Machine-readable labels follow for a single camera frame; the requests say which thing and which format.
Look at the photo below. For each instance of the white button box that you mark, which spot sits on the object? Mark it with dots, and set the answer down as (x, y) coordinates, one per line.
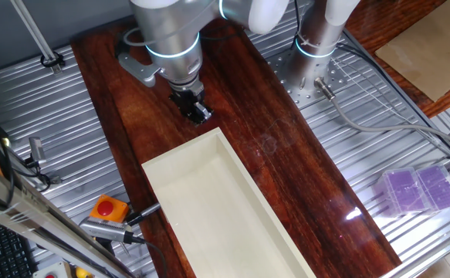
(58, 270)

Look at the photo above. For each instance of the silver stand pole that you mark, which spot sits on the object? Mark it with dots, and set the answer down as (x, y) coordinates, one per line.
(35, 34)

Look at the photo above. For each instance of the clear box with purple insert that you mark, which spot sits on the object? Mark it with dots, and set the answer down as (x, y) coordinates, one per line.
(438, 187)
(404, 191)

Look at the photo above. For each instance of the yellow red toy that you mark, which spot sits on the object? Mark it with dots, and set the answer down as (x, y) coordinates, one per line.
(82, 273)

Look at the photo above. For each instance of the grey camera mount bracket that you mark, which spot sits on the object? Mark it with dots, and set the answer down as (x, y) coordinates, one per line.
(139, 71)

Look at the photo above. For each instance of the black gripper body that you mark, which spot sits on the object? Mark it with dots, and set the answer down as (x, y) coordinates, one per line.
(186, 100)

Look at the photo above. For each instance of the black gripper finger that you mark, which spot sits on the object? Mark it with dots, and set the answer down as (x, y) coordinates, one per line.
(203, 111)
(194, 118)

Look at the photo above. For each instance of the dark red wooden board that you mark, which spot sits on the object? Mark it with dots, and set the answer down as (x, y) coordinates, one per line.
(248, 116)

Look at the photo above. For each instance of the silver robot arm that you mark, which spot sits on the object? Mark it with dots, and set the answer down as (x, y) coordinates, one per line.
(170, 38)

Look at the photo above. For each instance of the small grey camera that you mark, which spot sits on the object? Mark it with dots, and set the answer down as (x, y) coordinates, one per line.
(37, 150)

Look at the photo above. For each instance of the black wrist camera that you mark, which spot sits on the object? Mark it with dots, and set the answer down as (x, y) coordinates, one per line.
(121, 50)

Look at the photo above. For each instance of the black clamp with threaded rod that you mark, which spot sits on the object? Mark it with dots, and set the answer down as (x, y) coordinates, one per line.
(147, 211)

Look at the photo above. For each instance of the aluminium frame beam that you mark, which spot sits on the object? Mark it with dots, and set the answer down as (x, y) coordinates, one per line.
(24, 210)

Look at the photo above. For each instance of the cream rectangular box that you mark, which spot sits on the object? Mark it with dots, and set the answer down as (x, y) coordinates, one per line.
(217, 212)

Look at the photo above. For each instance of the orange emergency stop box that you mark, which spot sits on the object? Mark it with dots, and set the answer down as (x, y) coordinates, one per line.
(118, 208)

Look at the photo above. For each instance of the black pole tie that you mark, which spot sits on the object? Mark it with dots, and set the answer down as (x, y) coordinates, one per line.
(43, 61)

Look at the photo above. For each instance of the brown cardboard sheet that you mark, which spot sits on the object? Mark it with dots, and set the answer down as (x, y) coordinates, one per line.
(433, 50)

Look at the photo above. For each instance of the black keyboard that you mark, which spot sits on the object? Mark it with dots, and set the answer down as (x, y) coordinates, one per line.
(1, 251)

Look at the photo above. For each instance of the silver ribbed camera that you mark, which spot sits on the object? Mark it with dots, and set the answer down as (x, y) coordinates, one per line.
(105, 229)

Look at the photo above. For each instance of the perforated robot base plate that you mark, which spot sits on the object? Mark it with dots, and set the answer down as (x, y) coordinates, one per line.
(302, 96)

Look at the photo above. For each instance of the small grey connector plug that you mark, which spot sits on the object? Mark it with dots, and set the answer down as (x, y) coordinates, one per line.
(55, 179)

